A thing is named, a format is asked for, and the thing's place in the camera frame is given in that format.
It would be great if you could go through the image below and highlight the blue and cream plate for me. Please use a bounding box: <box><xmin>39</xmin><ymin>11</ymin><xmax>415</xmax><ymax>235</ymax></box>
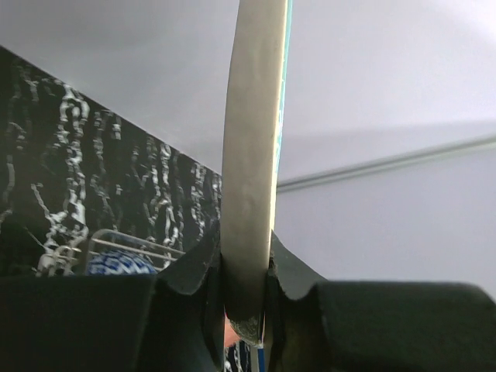
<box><xmin>220</xmin><ymin>1</ymin><xmax>292</xmax><ymax>346</ymax></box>

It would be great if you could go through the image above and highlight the chrome wire dish rack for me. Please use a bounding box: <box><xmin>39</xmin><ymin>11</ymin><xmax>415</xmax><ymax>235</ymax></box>
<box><xmin>36</xmin><ymin>229</ymin><xmax>184</xmax><ymax>277</ymax></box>

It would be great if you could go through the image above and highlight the blue and white patterned bowl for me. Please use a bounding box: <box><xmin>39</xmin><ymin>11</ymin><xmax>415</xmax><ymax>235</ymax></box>
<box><xmin>85</xmin><ymin>250</ymin><xmax>157</xmax><ymax>275</ymax></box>

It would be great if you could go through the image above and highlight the right aluminium frame rail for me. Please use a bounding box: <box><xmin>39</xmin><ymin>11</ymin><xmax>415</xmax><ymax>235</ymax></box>
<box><xmin>277</xmin><ymin>134</ymin><xmax>495</xmax><ymax>194</ymax></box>

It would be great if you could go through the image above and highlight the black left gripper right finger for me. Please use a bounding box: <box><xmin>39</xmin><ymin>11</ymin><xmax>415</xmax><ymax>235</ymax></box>
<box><xmin>266</xmin><ymin>238</ymin><xmax>495</xmax><ymax>371</ymax></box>

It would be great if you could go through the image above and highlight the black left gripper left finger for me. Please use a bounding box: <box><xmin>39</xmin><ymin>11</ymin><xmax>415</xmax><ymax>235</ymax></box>
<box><xmin>1</xmin><ymin>225</ymin><xmax>224</xmax><ymax>371</ymax></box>

